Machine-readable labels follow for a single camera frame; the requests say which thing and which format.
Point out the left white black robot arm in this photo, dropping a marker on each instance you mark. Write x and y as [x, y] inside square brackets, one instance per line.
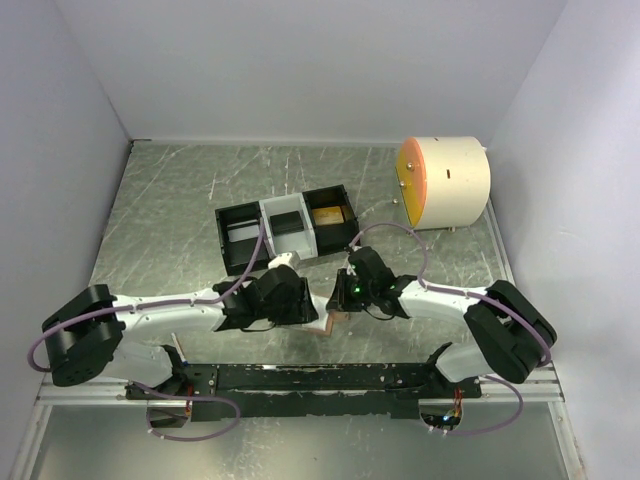
[100, 333]

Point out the cream cylinder with orange lid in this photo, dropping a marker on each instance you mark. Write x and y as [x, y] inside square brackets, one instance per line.
[444, 181]

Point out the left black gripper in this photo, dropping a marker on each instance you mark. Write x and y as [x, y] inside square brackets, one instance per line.
[302, 311]

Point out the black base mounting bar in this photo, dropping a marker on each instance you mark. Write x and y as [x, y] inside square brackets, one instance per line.
[393, 389]

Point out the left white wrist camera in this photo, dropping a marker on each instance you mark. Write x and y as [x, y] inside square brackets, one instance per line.
[288, 259]

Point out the black white three-compartment tray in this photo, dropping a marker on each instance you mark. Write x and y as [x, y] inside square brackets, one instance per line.
[312, 223]

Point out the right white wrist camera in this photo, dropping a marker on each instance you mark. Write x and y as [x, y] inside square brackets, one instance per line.
[351, 249]

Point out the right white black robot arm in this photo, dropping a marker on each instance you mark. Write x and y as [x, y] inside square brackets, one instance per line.
[509, 336]

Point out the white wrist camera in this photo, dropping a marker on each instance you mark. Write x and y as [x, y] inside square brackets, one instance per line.
[351, 249]
[288, 259]

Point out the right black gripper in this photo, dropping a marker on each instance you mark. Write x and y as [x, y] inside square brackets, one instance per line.
[339, 300]

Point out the orange leather card holder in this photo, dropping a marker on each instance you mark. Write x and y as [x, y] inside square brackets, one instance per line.
[324, 326]

